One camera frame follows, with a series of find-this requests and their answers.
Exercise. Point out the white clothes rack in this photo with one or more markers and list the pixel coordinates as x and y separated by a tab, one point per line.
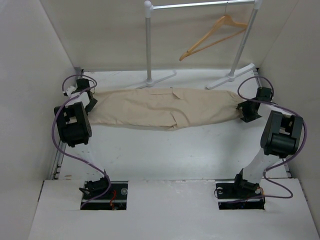
234	73

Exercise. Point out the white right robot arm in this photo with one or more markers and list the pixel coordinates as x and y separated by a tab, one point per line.
280	138

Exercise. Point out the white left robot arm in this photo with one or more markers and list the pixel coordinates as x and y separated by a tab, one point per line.
72	124

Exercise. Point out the beige trousers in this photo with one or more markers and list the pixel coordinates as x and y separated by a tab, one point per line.
168	108

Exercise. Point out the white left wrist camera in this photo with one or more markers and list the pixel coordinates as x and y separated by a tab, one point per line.
69	91

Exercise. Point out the wooden clothes hanger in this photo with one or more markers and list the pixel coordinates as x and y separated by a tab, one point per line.
215	35

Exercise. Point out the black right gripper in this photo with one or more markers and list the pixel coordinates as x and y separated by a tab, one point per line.
247	117

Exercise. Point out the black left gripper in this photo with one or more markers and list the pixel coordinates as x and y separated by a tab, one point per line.
88	109

